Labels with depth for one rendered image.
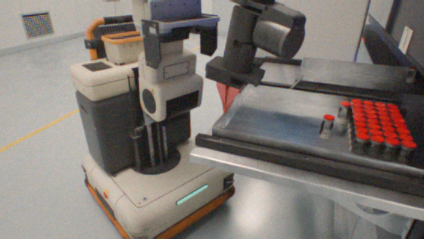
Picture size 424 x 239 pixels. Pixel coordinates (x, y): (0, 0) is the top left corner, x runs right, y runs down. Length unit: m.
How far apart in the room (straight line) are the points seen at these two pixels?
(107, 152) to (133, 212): 0.32
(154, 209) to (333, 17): 1.15
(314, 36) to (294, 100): 0.70
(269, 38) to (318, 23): 0.96
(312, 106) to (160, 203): 0.82
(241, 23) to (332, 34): 0.95
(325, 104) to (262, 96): 0.16
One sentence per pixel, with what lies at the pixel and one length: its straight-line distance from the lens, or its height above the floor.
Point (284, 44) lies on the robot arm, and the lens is 0.43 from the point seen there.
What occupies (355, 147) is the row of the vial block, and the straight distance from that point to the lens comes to 0.54.
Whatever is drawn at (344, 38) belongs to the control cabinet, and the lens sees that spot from 1.40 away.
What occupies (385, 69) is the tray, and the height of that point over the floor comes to 0.90.
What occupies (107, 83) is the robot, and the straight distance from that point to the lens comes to 1.26.
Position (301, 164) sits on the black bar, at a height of 0.89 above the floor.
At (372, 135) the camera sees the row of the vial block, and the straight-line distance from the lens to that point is 0.55.
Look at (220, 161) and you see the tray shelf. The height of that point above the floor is 0.88.
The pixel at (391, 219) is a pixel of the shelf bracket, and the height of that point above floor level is 0.76.
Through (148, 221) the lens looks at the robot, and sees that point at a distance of 1.27.
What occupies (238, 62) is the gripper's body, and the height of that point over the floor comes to 1.04.
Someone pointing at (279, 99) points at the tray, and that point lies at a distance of 0.74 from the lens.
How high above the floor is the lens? 1.17
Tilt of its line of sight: 27 degrees down
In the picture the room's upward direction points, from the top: straight up
